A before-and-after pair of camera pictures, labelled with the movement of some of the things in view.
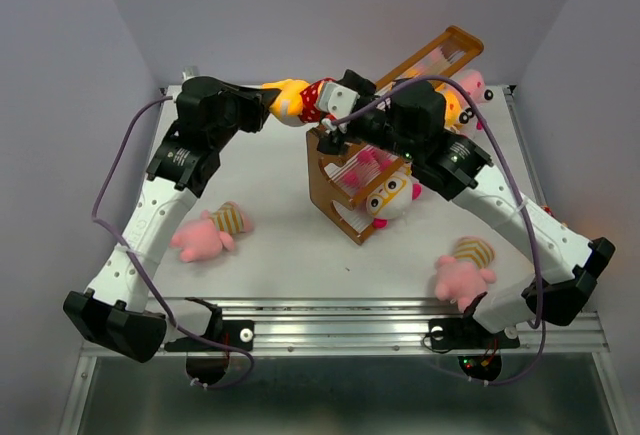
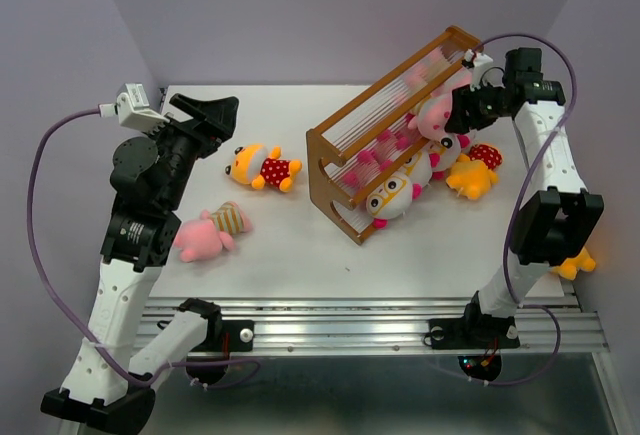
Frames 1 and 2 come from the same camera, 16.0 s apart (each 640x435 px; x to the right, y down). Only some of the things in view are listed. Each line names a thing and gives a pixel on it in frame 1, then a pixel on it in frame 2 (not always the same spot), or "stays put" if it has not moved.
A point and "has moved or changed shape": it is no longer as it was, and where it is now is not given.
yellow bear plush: x=296 y=104 to x=253 y=164
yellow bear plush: x=453 y=100 has moved or changed shape
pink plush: x=204 y=237 stays put
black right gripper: x=333 y=144 to x=464 y=113
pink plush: x=464 y=276 has moved or changed shape
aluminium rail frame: x=390 y=326 stays put
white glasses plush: x=394 y=199 stays put
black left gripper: x=256 y=101 to x=213 y=122
